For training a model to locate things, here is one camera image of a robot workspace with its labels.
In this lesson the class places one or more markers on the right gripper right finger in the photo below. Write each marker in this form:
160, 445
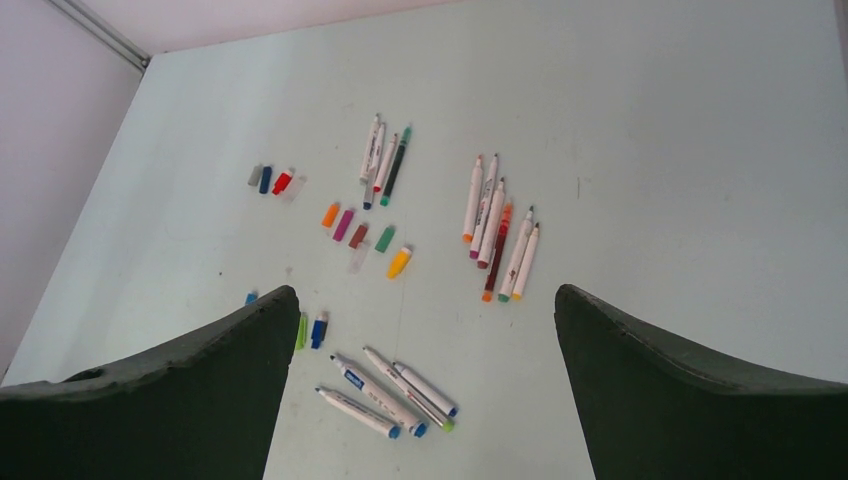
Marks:
655, 405

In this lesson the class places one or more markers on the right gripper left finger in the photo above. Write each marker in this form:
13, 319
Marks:
203, 405

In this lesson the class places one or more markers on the light green pen cap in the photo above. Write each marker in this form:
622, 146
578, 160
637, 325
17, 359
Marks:
302, 331

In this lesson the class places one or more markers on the blue cap thin marker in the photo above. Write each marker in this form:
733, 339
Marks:
359, 412

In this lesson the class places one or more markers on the navy pen cap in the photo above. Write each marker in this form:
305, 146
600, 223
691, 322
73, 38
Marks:
319, 330

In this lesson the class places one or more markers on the yellow cap marker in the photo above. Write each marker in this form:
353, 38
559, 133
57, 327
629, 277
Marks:
526, 264

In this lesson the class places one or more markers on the green cap thin marker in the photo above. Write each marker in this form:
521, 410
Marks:
510, 278

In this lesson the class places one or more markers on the blue cap thick marker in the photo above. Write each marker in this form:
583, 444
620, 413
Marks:
387, 402

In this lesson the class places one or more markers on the light green cap marker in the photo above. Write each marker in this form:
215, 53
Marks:
422, 402

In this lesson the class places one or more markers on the navy cap marker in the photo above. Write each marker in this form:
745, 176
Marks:
440, 400

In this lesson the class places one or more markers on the brown cap marker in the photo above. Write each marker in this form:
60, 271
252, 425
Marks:
487, 245

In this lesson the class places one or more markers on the brown pen cap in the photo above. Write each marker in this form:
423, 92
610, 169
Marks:
358, 236

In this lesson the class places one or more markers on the orange pen cap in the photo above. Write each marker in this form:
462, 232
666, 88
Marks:
330, 215

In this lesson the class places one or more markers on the magenta cap marker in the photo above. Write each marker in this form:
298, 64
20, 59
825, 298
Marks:
484, 207

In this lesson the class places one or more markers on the dark blue pen cap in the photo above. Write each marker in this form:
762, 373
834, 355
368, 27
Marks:
265, 178

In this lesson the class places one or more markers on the magenta pen cap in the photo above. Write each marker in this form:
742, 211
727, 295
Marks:
343, 225

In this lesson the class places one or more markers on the grey pen cap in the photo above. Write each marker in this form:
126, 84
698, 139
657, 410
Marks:
255, 176

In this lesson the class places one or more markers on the yellow pen cap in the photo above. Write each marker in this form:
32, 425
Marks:
399, 262

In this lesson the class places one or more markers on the red pen cap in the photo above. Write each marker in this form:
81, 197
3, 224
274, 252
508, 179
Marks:
282, 182

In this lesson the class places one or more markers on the dark green marker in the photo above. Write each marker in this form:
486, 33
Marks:
389, 185

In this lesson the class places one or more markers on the orange cap marker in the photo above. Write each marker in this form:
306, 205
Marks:
472, 200

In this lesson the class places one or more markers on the dark blue cap marker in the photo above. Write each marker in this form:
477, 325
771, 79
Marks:
368, 197

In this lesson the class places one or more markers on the grey cap white marker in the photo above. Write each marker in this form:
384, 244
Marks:
369, 148

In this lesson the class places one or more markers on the red cap marker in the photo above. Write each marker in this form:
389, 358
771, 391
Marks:
384, 165

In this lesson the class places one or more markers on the aluminium frame rail left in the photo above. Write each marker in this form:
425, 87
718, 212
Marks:
93, 24

